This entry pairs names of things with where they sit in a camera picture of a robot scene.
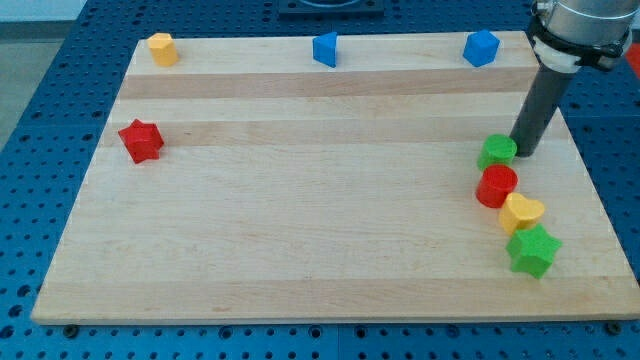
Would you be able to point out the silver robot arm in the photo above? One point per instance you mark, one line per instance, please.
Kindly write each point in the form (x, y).
(570, 34)

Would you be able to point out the light wooden board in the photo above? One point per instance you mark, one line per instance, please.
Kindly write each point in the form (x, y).
(291, 192)

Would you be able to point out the blue triangular block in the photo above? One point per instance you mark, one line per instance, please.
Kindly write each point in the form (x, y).
(324, 49)

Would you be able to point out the red cylinder block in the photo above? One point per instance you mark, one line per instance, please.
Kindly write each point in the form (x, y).
(496, 183)

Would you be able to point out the green cylinder block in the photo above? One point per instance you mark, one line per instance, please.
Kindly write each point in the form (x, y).
(496, 149)

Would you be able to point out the red star block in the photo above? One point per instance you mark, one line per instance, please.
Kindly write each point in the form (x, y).
(143, 141)

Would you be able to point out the yellow heart block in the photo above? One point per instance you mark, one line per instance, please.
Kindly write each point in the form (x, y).
(519, 212)

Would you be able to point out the blue cube block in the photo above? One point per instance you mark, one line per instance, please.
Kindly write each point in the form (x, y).
(481, 48)

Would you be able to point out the yellow hexagon block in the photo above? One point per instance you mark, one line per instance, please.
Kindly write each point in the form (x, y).
(163, 50)

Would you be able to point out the green star block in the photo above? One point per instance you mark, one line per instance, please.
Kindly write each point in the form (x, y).
(532, 251)

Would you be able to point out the dark grey cylindrical pointer tool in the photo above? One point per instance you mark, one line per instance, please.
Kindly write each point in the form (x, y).
(541, 103)

